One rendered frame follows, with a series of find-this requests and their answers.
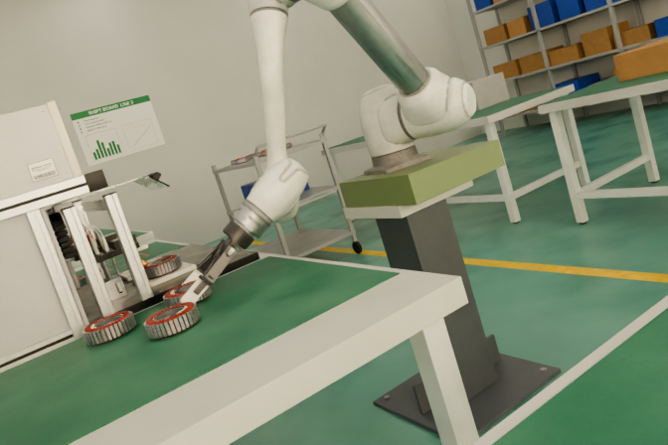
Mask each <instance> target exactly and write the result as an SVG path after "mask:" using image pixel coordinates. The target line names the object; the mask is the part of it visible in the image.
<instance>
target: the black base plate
mask: <svg viewBox="0 0 668 445"><path fill-rule="evenodd" d="M214 248H215V246H207V245H199V244H191V243H190V244H188V245H185V246H183V247H180V248H178V249H175V250H172V251H170V252H167V253H165V254H162V255H160V256H157V257H155V258H152V259H150V260H147V261H146V262H149V261H152V260H154V259H157V258H159V257H164V256H168V255H172V254H176V255H179V257H180V260H181V261H182V262H187V263H191V264H195V265H196V267H197V266H198V264H199V263H200V262H201V261H202V260H203V259H204V258H205V257H206V256H207V255H208V254H209V253H210V252H211V251H212V250H213V249H214ZM236 251H237V254H236V255H235V256H234V257H233V258H232V259H231V261H230V262H229V263H228V265H227V266H226V267H225V269H224V270H223V271H222V273H221V274H220V275H219V276H222V275H224V274H226V273H229V272H231V271H233V270H236V269H238V268H240V267H243V266H245V265H247V264H249V263H252V262H254V261H256V260H259V259H260V258H259V255H258V252H257V251H249V250H240V249H236ZM194 270H195V269H194ZM194 270H191V271H189V272H186V273H184V274H182V275H179V276H177V277H175V278H172V279H170V280H167V281H165V282H163V283H160V284H158V285H155V286H153V287H151V289H152V291H153V294H154V296H153V297H151V298H147V299H146V300H144V301H142V300H140V297H139V295H138V292H137V289H136V286H135V285H134V286H133V285H132V284H133V280H130V281H126V280H124V279H122V278H121V279H122V282H123V284H124V287H125V290H126V292H127V295H125V296H123V297H120V298H118V299H115V300H113V301H111V303H112V305H113V308H114V311H115V313H117V312H120V311H131V312H132V313H133V314H134V313H137V312H139V311H141V310H143V309H146V308H148V307H150V306H153V305H155V304H157V303H160V302H162V301H164V300H163V296H164V295H165V293H167V292H168V291H169V290H171V289H173V288H174V287H177V286H180V285H182V284H183V283H184V282H185V281H186V279H187V278H188V277H189V276H190V275H191V274H192V273H193V271H194ZM76 290H77V292H78V295H79V297H80V300H81V303H82V305H83V309H84V312H85V314H86V317H87V320H88V322H89V323H93V322H94V321H96V320H99V319H100V318H102V319H103V317H102V316H101V314H100V312H99V309H98V306H97V304H96V301H95V299H94V296H93V293H92V291H91V288H90V286H89V284H87V285H85V286H82V287H81V288H80V289H76Z"/></svg>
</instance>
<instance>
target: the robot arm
mask: <svg viewBox="0 0 668 445"><path fill-rule="evenodd" d="M298 1H300V0H248V4H249V9H250V22H251V26H252V30H253V34H254V39H255V44H256V50H257V57H258V65H259V76H260V88H261V98H262V108H263V118H264V127H265V137H266V155H267V158H266V170H265V172H264V174H263V175H262V176H261V177H260V178H259V180H258V181H257V182H256V183H255V185H254V186H253V187H252V189H251V190H250V194H249V195H248V197H247V198H246V199H245V200H244V201H243V203H242V204H241V205H240V206H239V207H238V209H237V210H236V211H235V213H234V214H233V215H232V217H233V218H234V219H235V220H234V221H230V222H229V223H228V224H227V225H226V227H225V228H224V229H223V233H224V234H226V235H227V236H228V238H227V239H226V240H224V239H222V240H221V241H220V243H219V244H218V245H217V246H216V247H215V248H214V249H213V250H212V251H211V252H210V253H209V254H208V255H207V256H206V257H205V258H204V259H203V260H202V261H201V262H200V263H199V264H198V266H197V269H195V270H194V271H193V273H192V274H191V275H190V276H189V277H188V278H187V279H186V281H185V282H184V283H185V284H186V283H187V282H190V281H193V280H197V281H196V282H195V283H194V284H193V285H192V286H191V288H190V289H189V290H188V291H187V292H186V293H185V295H184V296H183V297H182V298H181V299H180V302H181V303H184V302H194V303H195V302H196V301H197V300H198V299H199V297H200V296H201V295H202V294H203V293H204V292H205V290H206V289H207V288H208V287H209V285H213V284H214V282H215V281H216V279H217V278H218V277H219V275H220V274H221V273H222V271H223V270H224V269H225V267H226V266H227V265H228V263H229V262H230V261H231V259H232V258H233V257H234V256H235V255H236V254H237V251H236V248H237V247H238V246H240V247H241V248H242V249H247V248H248V247H249V246H250V245H251V244H252V242H253V240H254V238H253V237H254V236H255V237H256V238H260V237H261V236H262V235H263V234H264V233H265V232H266V230H267V229H268V228H269V227H270V226H271V225H272V223H286V222H288V221H290V220H291V219H292V218H293V217H294V216H295V215H296V213H297V211H298V207H299V198H300V195H301V194H302V192H303V191H304V188H305V186H306V184H307V181H308V178H309V175H308V173H307V172H306V170H305V169H304V168H303V167H302V166H301V165H300V164H299V163H298V162H297V161H295V160H293V159H290V158H287V153H286V137H285V113H284V88H283V49H284V41H285V33H286V28H287V22H288V8H291V7H292V6H293V5H294V4H296V3H297V2H298ZM305 1H307V2H309V3H311V4H313V5H315V6H317V7H319V8H320V9H323V10H327V11H329V12H330V13H331V14H332V15H333V16H334V17H335V18H336V20H337V21H338V22H339V23H340V24H341V25H342V26H343V28H344V29H345V30H346V31H347V32H348V33H349V34H350V36H351V37H352V38H353V39H354V40H355V41H356V42H357V44H358V45H359V46H360V47H361V48H362V49H363V50H364V52H365V53H366V54H367V55H368V56H369V57H370V58H371V59H372V61H373V62H374V63H375V64H376V65H377V66H378V67H379V69H380V70H381V71H382V72H383V73H384V74H385V75H386V77H387V78H388V79H389V80H390V81H391V82H392V83H393V85H389V84H383V85H380V86H377V87H375V88H373V89H370V90H368V91H366V92H365V93H364V94H363V96H362V98H361V100H360V122H361V127H362V131H363V135H364V138H365V141H366V144H367V147H368V150H369V152H370V155H371V158H372V163H373V167H372V168H370V169H368V170H366V171H365V172H364V174H365V176H368V175H379V174H383V175H386V174H390V173H392V172H395V171H397V170H400V169H403V168H405V167H408V166H411V165H414V164H417V163H419V162H422V161H425V160H429V159H431V155H430V154H419V153H418V150H417V147H416V145H415V140H417V139H420V138H426V137H431V136H435V135H439V134H442V133H446V132H449V131H452V130H454V129H456V128H458V127H460V126H462V125H463V124H464V123H466V122H467V121H468V120H469V119H470V118H471V116H472V115H473V114H474V112H475V110H476V97H475V93H474V90H473V88H472V87H471V86H470V85H469V84H468V83H467V82H466V81H464V80H462V79H460V78H457V77H453V78H450V77H449V76H448V75H446V74H443V73H441V72H439V71H438V70H437V69H435V68H424V67H423V65H422V64H421V63H420V62H419V60H418V59H417V58H416V56H415V55H414V54H413V53H412V51H411V50H410V49H409V48H408V46H407V45H406V44H405V43H404V41H403V40H402V39H401V38H400V36H399V35H398V34H397V33H396V31H395V30H394V29H393V28H392V26H391V25H390V24H389V22H388V21H387V20H386V19H385V18H384V16H383V15H382V14H381V13H380V11H379V10H378V9H377V8H376V6H375V5H374V4H373V3H372V1H371V0H305ZM184 283H183V284H184ZM183 284H182V285H183Z"/></svg>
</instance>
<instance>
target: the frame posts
mask: <svg viewBox="0 0 668 445"><path fill-rule="evenodd" d="M102 198H103V200H104V203H105V206H106V208H107V211H108V214H109V216H110V219H111V222H112V224H113V227H114V230H115V233H116V235H117V238H118V241H119V243H120V246H121V249H122V251H123V254H124V257H125V260H126V262H127V265H128V268H129V270H130V273H131V276H132V278H133V281H134V284H135V286H136V289H137V292H138V295H139V297H140V300H142V301H144V300H146V299H147V298H151V297H153V296H154V294H153V291H152V289H151V286H150V283H149V280H148V278H147V275H146V272H145V270H144V267H143V264H142V261H141V259H140V256H139V253H138V251H137V248H136V245H135V242H134V240H133V237H132V234H131V231H130V229H129V226H128V223H127V221H126V218H125V215H124V212H123V210H122V207H121V204H120V202H119V199H118V196H117V193H116V192H112V193H109V194H106V195H103V196H102ZM82 202H83V201H82V199H80V200H77V201H73V202H72V204H73V205H72V206H69V207H66V208H63V209H61V211H62V213H63V216H64V219H65V221H66V224H67V226H68V229H69V232H70V234H71V237H72V240H73V242H74V245H75V247H76V250H77V253H78V255H79V258H80V260H81V263H82V266H83V270H84V272H85V275H86V278H87V280H88V283H89V286H90V288H91V291H92V293H93V296H94V299H95V301H96V304H97V306H98V309H99V312H100V314H101V316H102V317H106V316H107V315H110V314H114V313H115V311H114V308H113V305H112V303H111V300H110V297H109V295H108V292H107V289H106V287H105V284H104V281H103V279H102V276H101V274H100V271H99V270H100V269H102V267H101V265H100V263H96V260H95V258H94V255H93V252H92V250H91V247H90V245H89V242H88V239H87V237H86V234H85V231H84V225H85V226H86V227H87V226H88V225H89V224H90V221H89V218H88V216H87V213H86V212H84V214H82V215H79V214H78V211H77V209H76V206H75V205H74V204H76V203H82ZM89 230H90V232H91V235H92V238H93V241H94V242H95V244H96V246H97V243H96V241H95V239H96V237H95V234H94V232H93V229H91V228H90V229H89ZM66 265H67V267H68V270H69V272H70V275H71V278H72V280H73V282H74V284H75V287H76V289H80V288H81V286H80V283H79V281H78V278H77V276H76V273H75V270H74V268H73V265H72V263H71V261H70V260H68V261H66Z"/></svg>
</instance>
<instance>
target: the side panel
mask: <svg viewBox="0 0 668 445"><path fill-rule="evenodd" d="M84 328H85V325H84V321H83V318H82V316H81V313H80V311H79V308H78V305H77V303H76V300H75V298H74V295H73V293H72V290H71V287H70V285H69V282H68V280H67V277H66V275H65V272H64V269H63V267H62V265H61V263H60V260H59V257H58V255H57V252H56V250H55V247H54V245H53V242H52V239H51V237H50V234H49V232H48V229H47V226H46V224H45V221H44V219H43V216H42V214H41V211H40V209H37V210H34V211H31V212H28V213H25V214H22V215H19V216H16V217H12V218H9V219H6V220H4V221H1V222H0V372H2V371H6V370H8V369H11V368H13V367H15V366H17V365H20V364H22V363H24V362H27V361H29V360H31V359H34V358H36V357H38V356H40V355H43V354H45V353H47V352H50V351H52V350H54V349H57V348H59V347H61V346H63V345H66V344H68V343H70V342H73V341H75V340H77V339H79V338H82V337H83V336H84V335H83V330H84Z"/></svg>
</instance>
